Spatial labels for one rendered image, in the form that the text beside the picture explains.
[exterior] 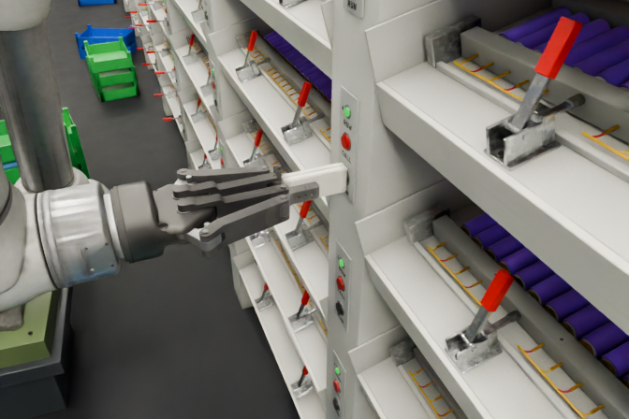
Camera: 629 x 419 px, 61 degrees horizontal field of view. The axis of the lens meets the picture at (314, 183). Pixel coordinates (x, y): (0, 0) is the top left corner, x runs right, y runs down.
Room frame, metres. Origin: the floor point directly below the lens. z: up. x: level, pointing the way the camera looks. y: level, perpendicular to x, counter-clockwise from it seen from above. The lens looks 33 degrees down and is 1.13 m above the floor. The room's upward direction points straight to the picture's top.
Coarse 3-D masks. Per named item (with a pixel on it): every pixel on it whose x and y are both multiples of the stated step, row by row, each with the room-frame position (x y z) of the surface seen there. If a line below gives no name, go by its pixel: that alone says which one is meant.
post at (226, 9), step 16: (224, 0) 1.11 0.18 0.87; (240, 0) 1.12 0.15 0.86; (224, 16) 1.11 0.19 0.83; (240, 16) 1.12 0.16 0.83; (208, 32) 1.16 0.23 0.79; (208, 48) 1.18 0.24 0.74; (224, 80) 1.10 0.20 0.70; (224, 96) 1.10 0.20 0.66; (224, 112) 1.10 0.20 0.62; (224, 144) 1.11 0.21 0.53; (240, 240) 1.10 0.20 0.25; (240, 288) 1.10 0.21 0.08
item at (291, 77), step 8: (256, 40) 1.06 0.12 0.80; (264, 40) 1.06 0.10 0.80; (256, 48) 1.06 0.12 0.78; (264, 48) 1.02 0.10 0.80; (256, 56) 1.02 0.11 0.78; (264, 56) 1.02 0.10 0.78; (272, 56) 0.97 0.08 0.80; (280, 56) 0.96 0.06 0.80; (272, 64) 0.96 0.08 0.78; (280, 64) 0.93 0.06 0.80; (288, 64) 0.92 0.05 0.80; (280, 72) 0.92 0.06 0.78; (288, 72) 0.89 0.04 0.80; (296, 72) 0.88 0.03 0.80; (288, 80) 0.88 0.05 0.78; (296, 80) 0.85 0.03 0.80; (304, 80) 0.84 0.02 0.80; (296, 88) 0.85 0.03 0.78; (312, 88) 0.81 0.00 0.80; (312, 96) 0.78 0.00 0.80; (320, 96) 0.77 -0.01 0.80; (296, 104) 0.80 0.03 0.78; (312, 104) 0.78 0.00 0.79; (320, 104) 0.75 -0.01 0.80; (328, 104) 0.75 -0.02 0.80; (304, 112) 0.76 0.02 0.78; (312, 112) 0.75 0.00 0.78; (320, 112) 0.74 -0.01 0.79; (328, 112) 0.72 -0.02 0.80; (328, 120) 0.72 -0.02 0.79; (328, 128) 0.70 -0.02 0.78
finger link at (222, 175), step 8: (184, 168) 0.49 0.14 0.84; (224, 168) 0.49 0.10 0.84; (232, 168) 0.49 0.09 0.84; (240, 168) 0.49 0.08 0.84; (248, 168) 0.49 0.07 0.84; (256, 168) 0.49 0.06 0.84; (264, 168) 0.49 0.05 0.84; (184, 176) 0.48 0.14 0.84; (192, 176) 0.47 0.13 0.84; (200, 176) 0.47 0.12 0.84; (208, 176) 0.48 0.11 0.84; (216, 176) 0.48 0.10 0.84; (224, 176) 0.48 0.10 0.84; (232, 176) 0.48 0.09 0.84; (240, 176) 0.48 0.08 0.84; (248, 176) 0.48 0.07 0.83
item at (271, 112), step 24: (240, 24) 1.12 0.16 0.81; (264, 24) 1.14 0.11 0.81; (216, 48) 1.10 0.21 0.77; (240, 48) 1.10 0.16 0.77; (240, 96) 0.97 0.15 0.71; (264, 96) 0.87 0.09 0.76; (288, 96) 0.85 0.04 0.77; (264, 120) 0.79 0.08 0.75; (288, 120) 0.77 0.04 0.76; (312, 144) 0.69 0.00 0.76
